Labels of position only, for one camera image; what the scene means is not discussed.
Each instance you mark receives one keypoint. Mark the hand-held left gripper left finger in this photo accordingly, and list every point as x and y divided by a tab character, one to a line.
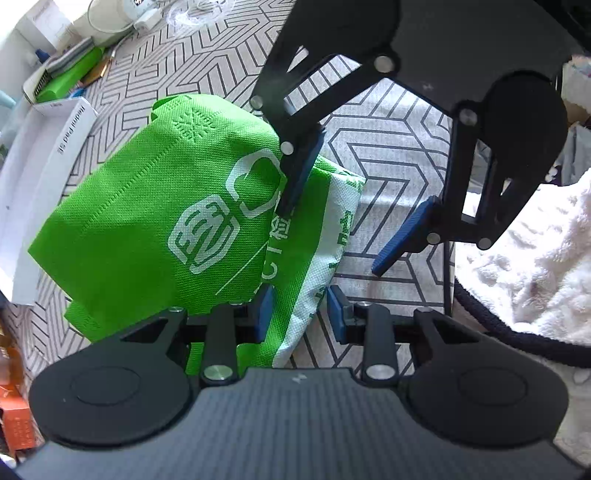
264	314

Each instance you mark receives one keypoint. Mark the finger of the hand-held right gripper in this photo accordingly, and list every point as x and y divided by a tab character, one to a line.
302	170
406	235

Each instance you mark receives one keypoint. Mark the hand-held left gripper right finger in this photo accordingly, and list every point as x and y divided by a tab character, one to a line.
339	314

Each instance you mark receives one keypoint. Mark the green shopping bag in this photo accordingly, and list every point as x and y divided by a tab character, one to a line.
138	217

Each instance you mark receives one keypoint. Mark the white fluffy blanket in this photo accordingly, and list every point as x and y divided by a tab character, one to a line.
531	258

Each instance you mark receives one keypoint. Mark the clear plastic wrap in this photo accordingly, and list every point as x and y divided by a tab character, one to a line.
194	9

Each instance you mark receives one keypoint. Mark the white charger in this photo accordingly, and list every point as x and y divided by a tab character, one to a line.
147	14

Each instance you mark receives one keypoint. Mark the brown flat packet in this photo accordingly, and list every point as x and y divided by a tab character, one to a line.
99	69

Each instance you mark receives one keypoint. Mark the green flat packet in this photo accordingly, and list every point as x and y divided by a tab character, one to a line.
69	76

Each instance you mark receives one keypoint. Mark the white tablet box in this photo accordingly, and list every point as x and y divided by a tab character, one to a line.
41	184

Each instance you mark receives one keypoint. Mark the grey book stack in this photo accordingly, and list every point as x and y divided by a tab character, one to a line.
60	64

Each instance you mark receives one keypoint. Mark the white cardboard box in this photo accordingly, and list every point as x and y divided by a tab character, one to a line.
51	23

